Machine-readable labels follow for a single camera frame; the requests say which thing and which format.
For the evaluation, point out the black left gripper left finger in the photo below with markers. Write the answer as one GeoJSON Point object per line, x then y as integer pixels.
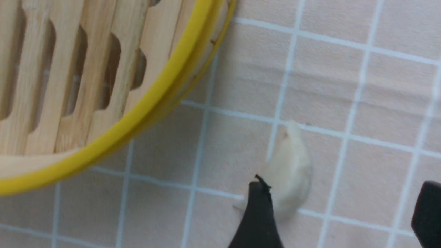
{"type": "Point", "coordinates": [257, 228]}

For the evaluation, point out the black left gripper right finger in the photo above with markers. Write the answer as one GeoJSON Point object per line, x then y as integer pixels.
{"type": "Point", "coordinates": [426, 220]}

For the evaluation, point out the pale green dumpling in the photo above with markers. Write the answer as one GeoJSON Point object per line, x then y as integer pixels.
{"type": "Point", "coordinates": [289, 173]}

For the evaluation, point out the bamboo steamer tray yellow rim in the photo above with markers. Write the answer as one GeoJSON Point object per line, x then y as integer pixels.
{"type": "Point", "coordinates": [80, 78]}

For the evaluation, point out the beige checkered tablecloth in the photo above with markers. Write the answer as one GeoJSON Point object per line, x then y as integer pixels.
{"type": "Point", "coordinates": [363, 76]}

